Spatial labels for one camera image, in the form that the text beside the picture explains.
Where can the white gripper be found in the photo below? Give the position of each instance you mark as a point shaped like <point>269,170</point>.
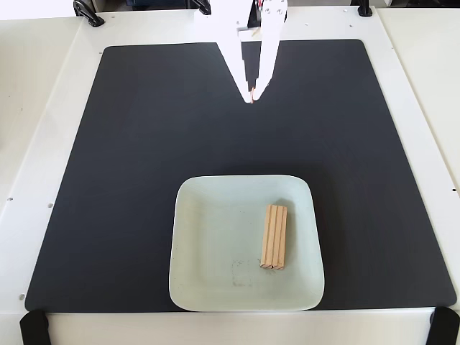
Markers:
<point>270,34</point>

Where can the grooved wooden block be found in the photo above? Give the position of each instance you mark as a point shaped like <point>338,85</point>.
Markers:
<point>275,237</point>

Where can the white square plate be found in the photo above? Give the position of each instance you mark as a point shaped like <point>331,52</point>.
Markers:
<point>215,233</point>

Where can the black table clamp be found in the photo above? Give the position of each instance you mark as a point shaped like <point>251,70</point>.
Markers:
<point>88,12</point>
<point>363,7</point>
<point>201,5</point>

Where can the dark grey work mat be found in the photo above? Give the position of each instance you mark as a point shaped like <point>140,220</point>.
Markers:
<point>143,161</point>

